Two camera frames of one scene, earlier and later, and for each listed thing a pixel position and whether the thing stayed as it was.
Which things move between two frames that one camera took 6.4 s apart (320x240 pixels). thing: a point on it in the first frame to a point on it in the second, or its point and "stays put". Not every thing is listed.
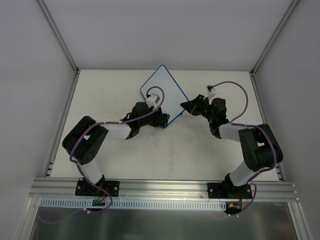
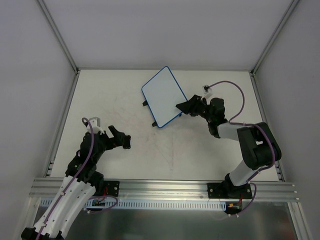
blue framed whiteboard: x=161 y=83 stays put
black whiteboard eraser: x=166 y=118 to x=126 y=144
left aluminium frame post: x=58 y=35 stays put
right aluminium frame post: x=289 y=10 stays put
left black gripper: x=159 y=117 to x=112 y=140
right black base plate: x=228 y=190 stays put
